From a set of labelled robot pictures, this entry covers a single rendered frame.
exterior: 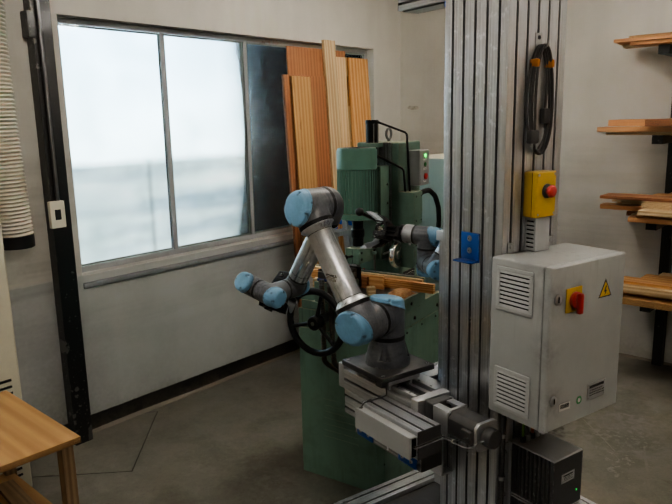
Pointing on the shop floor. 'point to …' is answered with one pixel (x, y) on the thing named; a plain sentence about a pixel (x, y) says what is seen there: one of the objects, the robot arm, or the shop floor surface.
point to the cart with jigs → (37, 430)
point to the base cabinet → (320, 432)
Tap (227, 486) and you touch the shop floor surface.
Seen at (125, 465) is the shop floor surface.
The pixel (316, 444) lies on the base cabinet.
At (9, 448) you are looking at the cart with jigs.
